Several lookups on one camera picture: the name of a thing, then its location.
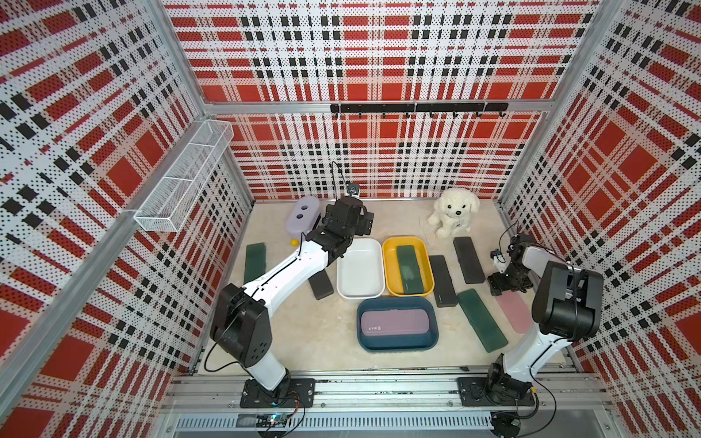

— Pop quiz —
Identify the black pencil case near yellow box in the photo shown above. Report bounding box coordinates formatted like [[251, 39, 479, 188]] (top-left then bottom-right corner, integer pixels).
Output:
[[429, 255, 458, 308]]

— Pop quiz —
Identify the green pencil case right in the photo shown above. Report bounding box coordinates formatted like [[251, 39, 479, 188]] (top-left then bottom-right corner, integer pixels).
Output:
[[457, 289, 509, 353]]

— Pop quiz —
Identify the white storage box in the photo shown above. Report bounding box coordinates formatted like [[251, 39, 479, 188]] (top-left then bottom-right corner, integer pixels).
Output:
[[337, 238, 385, 300]]

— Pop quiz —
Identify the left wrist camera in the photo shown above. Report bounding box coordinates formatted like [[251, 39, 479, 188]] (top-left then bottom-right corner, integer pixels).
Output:
[[347, 182, 361, 198]]

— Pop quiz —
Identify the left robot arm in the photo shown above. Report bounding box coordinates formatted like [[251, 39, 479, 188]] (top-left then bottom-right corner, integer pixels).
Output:
[[210, 196, 374, 393]]

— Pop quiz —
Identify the yellow storage box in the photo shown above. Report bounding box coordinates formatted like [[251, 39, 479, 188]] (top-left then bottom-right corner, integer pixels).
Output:
[[383, 235, 434, 297]]

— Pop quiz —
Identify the pink pencil case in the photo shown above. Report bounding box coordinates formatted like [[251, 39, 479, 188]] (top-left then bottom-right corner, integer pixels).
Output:
[[361, 308, 430, 337], [496, 291, 533, 334]]

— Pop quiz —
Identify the black pencil case far right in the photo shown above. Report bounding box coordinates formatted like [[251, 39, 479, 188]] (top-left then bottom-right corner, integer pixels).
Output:
[[453, 237, 486, 284]]

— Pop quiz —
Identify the black hook rail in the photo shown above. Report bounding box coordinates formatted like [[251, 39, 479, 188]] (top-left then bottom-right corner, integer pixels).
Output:
[[330, 101, 509, 116]]

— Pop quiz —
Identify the green case in yellow box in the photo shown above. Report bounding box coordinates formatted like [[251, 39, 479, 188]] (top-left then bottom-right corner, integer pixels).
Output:
[[396, 246, 424, 295]]

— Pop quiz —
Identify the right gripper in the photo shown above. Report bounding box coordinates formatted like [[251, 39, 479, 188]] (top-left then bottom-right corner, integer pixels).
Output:
[[488, 263, 534, 295]]

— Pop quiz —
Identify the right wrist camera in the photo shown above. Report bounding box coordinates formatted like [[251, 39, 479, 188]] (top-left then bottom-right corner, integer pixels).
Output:
[[490, 249, 507, 273]]

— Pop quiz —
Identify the white wire basket shelf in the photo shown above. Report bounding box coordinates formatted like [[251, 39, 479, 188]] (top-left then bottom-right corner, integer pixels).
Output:
[[135, 120, 233, 233]]

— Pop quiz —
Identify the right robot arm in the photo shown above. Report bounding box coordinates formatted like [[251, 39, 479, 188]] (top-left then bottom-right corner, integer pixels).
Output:
[[482, 234, 604, 402]]

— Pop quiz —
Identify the white plush dog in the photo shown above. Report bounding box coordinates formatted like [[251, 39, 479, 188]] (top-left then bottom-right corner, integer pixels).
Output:
[[427, 188, 480, 238]]

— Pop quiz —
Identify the metal base rail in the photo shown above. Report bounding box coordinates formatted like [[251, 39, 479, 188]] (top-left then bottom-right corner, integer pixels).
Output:
[[155, 366, 624, 437]]

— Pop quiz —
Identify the dark green pencil case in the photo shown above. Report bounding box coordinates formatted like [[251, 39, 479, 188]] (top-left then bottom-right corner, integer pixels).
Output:
[[244, 243, 267, 284]]

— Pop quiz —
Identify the dark teal storage box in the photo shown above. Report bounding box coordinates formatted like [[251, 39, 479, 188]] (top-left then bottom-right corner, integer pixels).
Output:
[[357, 297, 439, 353]]

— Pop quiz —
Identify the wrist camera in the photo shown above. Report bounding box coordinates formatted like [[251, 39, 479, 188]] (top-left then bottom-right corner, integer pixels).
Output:
[[490, 249, 507, 273], [347, 182, 361, 198]]

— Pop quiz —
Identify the lilac plastic container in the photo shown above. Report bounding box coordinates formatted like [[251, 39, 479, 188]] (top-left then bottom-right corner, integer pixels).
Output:
[[285, 196, 321, 242]]

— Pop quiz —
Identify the dark grey pencil case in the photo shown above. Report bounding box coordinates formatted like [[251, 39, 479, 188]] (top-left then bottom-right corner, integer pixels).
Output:
[[309, 270, 334, 300]]

